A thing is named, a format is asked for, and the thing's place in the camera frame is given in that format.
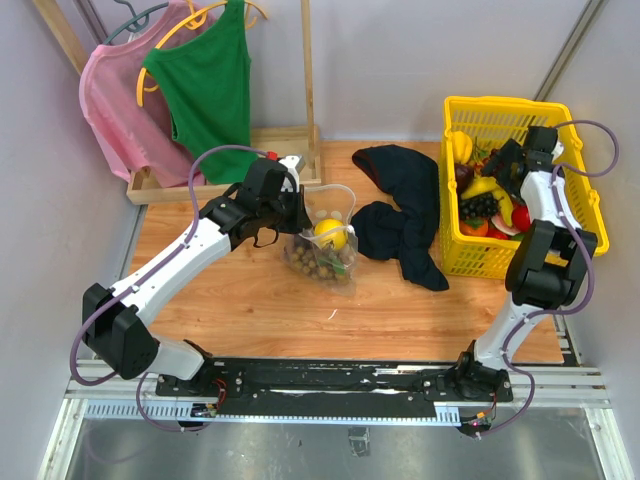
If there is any yellow banana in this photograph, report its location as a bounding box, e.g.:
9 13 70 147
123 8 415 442
459 177 514 226

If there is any red apple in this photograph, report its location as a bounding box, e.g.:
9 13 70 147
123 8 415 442
511 205 532 233

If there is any yellow lemon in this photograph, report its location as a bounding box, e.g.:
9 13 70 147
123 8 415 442
314 218 348 250

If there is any clear zip top bag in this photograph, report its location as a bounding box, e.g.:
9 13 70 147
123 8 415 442
282 184 358 295

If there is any brown longan fruit bunch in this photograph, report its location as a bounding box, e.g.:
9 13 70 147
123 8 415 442
283 236 356 287

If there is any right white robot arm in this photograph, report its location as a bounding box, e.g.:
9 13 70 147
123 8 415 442
452 126 598 400

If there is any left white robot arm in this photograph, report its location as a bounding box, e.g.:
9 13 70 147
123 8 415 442
75 153 311 396

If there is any green tank top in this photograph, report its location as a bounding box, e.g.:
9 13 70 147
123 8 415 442
136 1 257 184

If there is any black grape bunch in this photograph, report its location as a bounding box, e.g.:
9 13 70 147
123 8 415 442
458 193 499 221

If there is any yellow plastic basket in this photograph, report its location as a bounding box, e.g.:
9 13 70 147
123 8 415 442
438 96 610 280

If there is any watermelon slice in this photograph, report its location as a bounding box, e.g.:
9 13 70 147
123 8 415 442
491 214 521 237

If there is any wooden clothes rack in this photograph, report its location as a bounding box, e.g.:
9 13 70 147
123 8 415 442
34 0 323 205

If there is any orange fruit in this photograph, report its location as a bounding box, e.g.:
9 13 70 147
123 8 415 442
459 218 489 237

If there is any dark navy cloth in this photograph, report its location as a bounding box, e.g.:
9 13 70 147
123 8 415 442
351 144 449 292

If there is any pink shirt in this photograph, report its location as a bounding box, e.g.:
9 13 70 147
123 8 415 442
79 1 193 188

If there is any yellow clothes hanger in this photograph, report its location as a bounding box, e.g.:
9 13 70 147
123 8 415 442
136 0 269 108

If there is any grey clothes hanger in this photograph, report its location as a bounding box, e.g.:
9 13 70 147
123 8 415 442
103 0 169 45

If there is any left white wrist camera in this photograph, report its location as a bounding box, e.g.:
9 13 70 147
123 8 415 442
278 155 305 192

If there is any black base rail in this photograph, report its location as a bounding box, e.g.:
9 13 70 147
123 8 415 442
156 358 513 419

